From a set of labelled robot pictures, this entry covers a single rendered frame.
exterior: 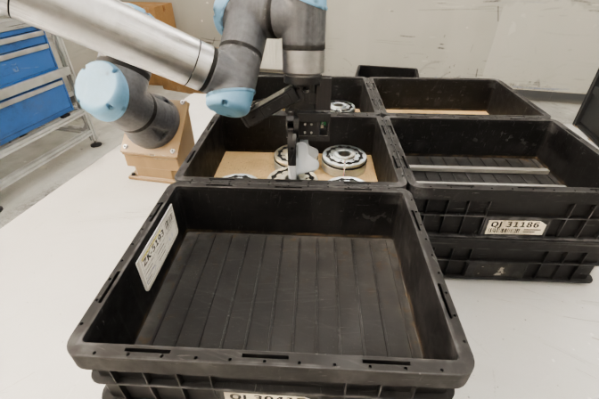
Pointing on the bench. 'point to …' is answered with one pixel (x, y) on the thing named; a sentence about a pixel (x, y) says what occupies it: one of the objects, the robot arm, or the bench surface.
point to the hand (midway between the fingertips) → (291, 175)
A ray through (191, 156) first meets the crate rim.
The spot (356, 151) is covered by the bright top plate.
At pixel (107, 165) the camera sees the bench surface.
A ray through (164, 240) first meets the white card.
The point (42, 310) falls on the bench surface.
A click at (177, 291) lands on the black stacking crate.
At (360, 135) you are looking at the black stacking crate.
